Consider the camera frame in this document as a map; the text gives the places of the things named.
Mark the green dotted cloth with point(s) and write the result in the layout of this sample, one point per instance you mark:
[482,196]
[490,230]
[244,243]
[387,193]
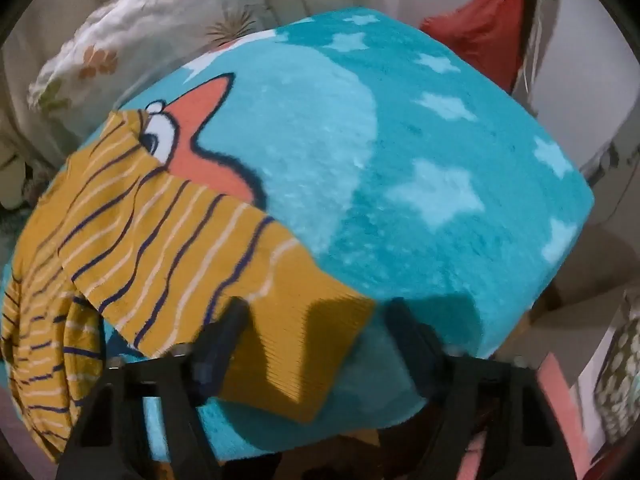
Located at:
[620,375]

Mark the white floral pillow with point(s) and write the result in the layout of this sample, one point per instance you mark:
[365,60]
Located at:
[150,25]

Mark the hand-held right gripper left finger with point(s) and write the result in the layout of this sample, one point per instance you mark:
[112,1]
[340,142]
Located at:
[220,345]

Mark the red cloth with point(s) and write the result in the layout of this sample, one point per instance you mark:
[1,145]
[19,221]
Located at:
[480,30]

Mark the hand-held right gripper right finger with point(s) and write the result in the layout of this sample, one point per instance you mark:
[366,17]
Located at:
[407,335]

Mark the pink cloth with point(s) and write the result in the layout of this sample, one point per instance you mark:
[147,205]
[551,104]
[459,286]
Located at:
[560,410]

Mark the blue star printed blanket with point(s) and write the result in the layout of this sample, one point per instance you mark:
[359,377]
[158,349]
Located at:
[375,185]

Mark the yellow striped small garment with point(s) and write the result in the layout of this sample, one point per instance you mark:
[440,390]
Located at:
[150,240]

